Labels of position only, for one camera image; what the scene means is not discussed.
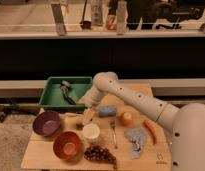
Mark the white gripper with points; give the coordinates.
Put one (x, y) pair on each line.
(92, 97)

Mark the yellow banana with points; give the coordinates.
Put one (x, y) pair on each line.
(88, 115)

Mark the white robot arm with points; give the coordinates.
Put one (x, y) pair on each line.
(186, 124)

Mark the small metal cup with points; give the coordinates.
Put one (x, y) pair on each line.
(79, 125)

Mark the white cup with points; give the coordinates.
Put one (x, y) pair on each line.
(91, 132)

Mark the blue sponge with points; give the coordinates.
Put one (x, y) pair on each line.
(107, 111)

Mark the dark tool in tray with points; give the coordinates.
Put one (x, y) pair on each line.
(65, 85)

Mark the green plastic tray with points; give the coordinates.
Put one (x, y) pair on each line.
(52, 96)

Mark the orange fruit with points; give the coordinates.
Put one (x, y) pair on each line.
(126, 118)

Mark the purple bowl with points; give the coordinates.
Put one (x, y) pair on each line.
(46, 123)

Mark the orange bowl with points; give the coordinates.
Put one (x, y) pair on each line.
(67, 145)

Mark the bunch of dark grapes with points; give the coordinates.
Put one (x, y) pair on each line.
(100, 155)

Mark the grey crumpled cloth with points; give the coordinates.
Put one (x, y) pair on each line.
(137, 136)

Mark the orange carrot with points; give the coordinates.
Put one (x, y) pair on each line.
(150, 128)

